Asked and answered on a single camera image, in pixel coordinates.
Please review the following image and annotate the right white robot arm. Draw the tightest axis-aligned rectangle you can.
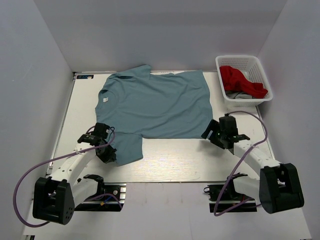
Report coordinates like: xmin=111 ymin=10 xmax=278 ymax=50
xmin=201 ymin=114 xmax=305 ymax=216

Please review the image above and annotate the grey t-shirt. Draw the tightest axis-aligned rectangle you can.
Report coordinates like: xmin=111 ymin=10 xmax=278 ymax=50
xmin=225 ymin=91 xmax=255 ymax=100

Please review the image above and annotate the red t-shirt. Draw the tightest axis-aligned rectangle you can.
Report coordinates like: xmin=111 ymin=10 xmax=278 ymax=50
xmin=219 ymin=66 xmax=268 ymax=99

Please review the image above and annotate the blue label sticker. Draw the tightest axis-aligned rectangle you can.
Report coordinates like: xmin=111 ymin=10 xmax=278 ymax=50
xmin=76 ymin=74 xmax=94 ymax=80

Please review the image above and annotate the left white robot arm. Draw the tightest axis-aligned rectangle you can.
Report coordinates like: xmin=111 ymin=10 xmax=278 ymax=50
xmin=32 ymin=123 xmax=117 ymax=225

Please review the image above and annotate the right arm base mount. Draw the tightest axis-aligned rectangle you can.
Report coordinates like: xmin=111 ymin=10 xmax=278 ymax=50
xmin=203 ymin=184 xmax=261 ymax=214

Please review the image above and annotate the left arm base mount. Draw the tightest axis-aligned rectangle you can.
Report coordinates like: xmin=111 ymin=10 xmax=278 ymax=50
xmin=75 ymin=183 xmax=127 ymax=212

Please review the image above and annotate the blue-grey t-shirt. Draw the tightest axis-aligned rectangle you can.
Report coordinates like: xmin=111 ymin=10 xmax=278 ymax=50
xmin=95 ymin=65 xmax=213 ymax=166

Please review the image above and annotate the white plastic basket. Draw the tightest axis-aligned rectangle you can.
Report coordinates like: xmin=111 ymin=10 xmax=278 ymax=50
xmin=215 ymin=55 xmax=273 ymax=108

